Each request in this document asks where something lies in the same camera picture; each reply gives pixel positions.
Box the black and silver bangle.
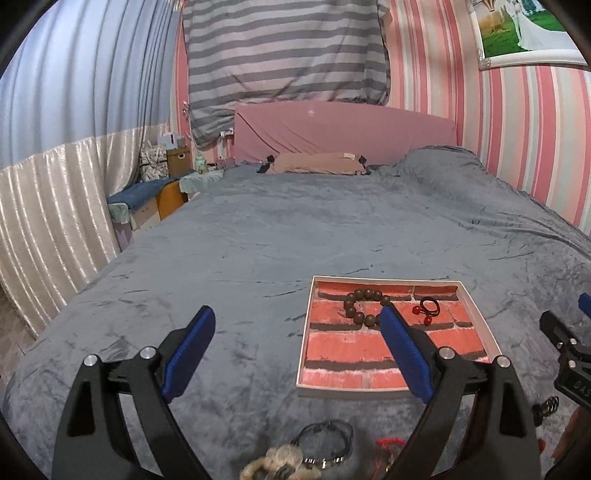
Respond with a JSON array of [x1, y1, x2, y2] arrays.
[[291, 420, 354, 469]]

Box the brick-patterned tray box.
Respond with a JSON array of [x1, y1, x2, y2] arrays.
[[295, 275, 503, 398]]

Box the pink headboard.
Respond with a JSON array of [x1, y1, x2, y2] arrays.
[[235, 102, 458, 167]]

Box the light green table cloth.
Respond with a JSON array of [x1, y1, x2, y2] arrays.
[[179, 170, 225, 201]]

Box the orange cabinet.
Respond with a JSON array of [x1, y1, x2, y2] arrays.
[[156, 181, 190, 221]]

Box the black spiral hair tie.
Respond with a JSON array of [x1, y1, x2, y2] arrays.
[[531, 397, 559, 425]]

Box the beige scrunchie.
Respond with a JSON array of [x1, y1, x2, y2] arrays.
[[240, 445, 321, 480]]

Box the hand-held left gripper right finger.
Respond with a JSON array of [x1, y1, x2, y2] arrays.
[[379, 305, 542, 480]]

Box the red hair accessory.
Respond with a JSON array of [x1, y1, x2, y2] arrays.
[[372, 438, 407, 478]]

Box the tan pillow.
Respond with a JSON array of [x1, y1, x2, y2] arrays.
[[256, 152, 372, 177]]

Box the brown cardboard box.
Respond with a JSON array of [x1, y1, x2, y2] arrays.
[[166, 147, 191, 177]]

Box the brown wooden bead bracelet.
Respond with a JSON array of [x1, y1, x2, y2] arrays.
[[344, 288, 392, 328]]

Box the cream satin curtain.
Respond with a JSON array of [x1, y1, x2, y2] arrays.
[[0, 124, 153, 337]]

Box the blue folded cloth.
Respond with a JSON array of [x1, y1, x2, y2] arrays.
[[107, 178, 178, 210]]

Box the grey striped hanging sheet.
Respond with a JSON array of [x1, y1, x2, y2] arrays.
[[182, 0, 392, 148]]

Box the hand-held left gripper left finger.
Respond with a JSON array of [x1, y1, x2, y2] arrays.
[[52, 305, 217, 480]]

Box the white framed picture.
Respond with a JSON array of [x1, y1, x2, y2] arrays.
[[466, 0, 589, 71]]

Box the patterned bag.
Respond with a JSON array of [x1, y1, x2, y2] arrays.
[[140, 143, 169, 182]]

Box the blue curtain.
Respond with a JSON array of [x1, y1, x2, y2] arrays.
[[0, 0, 185, 169]]

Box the black hair tie red beads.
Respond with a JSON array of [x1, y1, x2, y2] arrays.
[[411, 296, 441, 326]]

